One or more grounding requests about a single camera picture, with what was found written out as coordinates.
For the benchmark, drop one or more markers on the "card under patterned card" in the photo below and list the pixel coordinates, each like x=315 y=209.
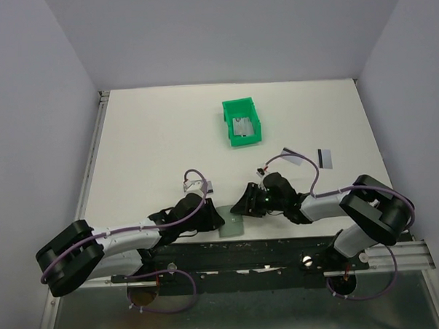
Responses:
x=209 y=187

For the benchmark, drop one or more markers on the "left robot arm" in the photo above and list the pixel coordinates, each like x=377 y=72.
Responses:
x=75 y=255

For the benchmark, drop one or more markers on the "right aluminium frame extrusion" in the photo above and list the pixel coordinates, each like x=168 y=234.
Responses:
x=410 y=303

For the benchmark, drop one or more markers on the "far right silver card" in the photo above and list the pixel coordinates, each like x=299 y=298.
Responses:
x=324 y=158

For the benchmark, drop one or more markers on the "left aluminium frame extrusion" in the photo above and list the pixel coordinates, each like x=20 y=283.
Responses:
x=52 y=303

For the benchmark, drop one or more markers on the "green plastic bin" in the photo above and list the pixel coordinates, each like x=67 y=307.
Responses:
x=239 y=109

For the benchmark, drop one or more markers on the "green leather card holder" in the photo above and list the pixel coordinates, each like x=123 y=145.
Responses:
x=233 y=223

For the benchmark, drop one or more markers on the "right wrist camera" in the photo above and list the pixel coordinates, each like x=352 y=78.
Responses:
x=262 y=171

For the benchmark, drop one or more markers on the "silver card near right gripper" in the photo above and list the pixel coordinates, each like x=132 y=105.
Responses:
x=291 y=156

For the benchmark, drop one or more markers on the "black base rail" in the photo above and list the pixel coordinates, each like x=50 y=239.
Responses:
x=240 y=266

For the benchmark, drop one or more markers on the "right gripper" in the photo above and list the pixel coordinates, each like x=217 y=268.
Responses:
x=246 y=207

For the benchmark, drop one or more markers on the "aluminium frame extrusion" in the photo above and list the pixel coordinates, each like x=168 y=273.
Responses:
x=410 y=303
x=52 y=303

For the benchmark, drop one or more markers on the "silver card in bin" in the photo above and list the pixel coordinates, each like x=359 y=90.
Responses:
x=243 y=127

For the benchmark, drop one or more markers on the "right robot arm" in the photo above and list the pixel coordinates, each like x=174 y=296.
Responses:
x=379 y=213

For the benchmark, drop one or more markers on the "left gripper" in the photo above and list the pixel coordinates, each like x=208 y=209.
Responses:
x=213 y=219

